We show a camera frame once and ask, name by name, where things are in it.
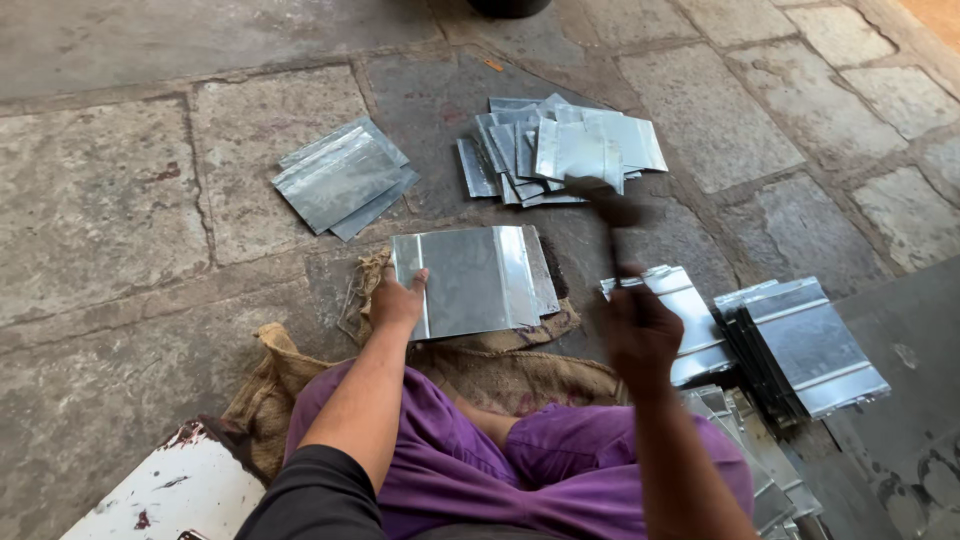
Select fanned pile of metal sheets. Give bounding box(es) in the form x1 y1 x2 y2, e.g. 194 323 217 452
599 264 738 388

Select ribbed galvanized metal sheet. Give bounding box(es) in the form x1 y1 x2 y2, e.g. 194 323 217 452
271 126 405 236
329 165 422 243
278 116 411 171

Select dark hammer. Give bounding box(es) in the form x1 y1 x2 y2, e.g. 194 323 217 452
562 175 648 288

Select person's right hand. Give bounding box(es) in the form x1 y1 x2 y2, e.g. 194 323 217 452
601 265 686 396

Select brown burlap sack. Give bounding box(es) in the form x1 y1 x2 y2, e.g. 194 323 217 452
221 247 625 483

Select person's left hand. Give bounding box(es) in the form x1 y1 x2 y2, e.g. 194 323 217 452
369 262 431 338

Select person's bare leg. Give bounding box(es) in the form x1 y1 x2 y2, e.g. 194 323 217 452
452 395 522 453

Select white painted metal box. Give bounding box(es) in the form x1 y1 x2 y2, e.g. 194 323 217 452
60 418 268 540

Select black round vessel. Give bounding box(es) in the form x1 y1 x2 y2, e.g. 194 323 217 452
465 0 553 21

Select overlapping row of metal sheets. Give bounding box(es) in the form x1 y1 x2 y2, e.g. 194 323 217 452
678 384 826 540

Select plain metal sheet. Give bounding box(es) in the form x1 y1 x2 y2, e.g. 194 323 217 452
520 225 562 317

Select person's black sleeve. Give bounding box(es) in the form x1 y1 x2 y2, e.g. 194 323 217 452
234 444 393 540

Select neat stack of metal sheets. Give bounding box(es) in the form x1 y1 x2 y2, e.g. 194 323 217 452
712 276 893 430

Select person's purple trousers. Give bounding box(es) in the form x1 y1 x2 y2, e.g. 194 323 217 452
282 360 756 540

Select large dark metal plate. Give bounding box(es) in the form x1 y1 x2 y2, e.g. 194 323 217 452
780 255 960 540

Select folded-edge metal sheet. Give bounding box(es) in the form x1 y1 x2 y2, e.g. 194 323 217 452
390 225 542 343

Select scattered heap of metal sheets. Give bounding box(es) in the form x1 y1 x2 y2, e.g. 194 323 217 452
456 93 669 209

